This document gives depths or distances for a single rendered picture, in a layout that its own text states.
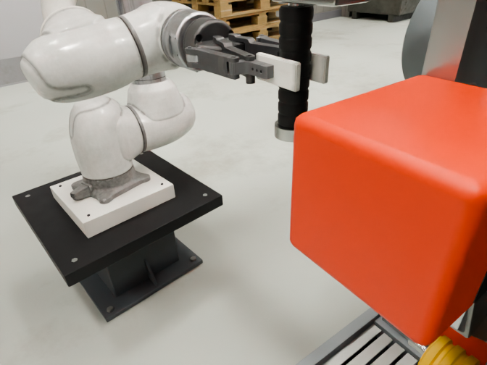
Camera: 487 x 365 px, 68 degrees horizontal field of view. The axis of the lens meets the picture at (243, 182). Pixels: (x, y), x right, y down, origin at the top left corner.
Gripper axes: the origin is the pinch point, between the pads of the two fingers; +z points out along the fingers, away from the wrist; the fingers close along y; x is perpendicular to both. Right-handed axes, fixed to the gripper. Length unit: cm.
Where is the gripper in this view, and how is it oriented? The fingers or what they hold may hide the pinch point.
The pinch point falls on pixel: (291, 68)
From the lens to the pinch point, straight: 43.3
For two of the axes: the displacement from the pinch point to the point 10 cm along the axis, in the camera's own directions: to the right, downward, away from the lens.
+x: -0.4, -8.5, -5.3
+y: -8.2, 3.3, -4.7
